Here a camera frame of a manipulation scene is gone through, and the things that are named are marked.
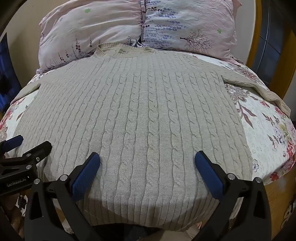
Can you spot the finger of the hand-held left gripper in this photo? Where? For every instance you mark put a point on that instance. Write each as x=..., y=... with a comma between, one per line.
x=39, y=150
x=15, y=141

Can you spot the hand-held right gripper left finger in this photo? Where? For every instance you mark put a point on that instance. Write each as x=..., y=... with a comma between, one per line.
x=86, y=176

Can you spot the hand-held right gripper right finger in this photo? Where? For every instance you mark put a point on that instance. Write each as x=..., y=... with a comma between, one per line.
x=209, y=178

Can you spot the dark blue cloth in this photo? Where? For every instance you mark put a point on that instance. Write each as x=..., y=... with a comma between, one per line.
x=7, y=76

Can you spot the floral bed quilt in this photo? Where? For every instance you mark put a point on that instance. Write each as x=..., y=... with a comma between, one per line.
x=266, y=129

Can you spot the lavender print duvet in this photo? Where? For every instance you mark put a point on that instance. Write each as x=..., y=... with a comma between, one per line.
x=87, y=27

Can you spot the wooden headboard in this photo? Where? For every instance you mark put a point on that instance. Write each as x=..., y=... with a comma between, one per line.
x=255, y=34

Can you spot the lavender print pillow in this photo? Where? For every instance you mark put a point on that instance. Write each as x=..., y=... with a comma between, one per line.
x=189, y=23

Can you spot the wooden bed frame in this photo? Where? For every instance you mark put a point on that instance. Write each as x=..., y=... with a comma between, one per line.
x=277, y=197

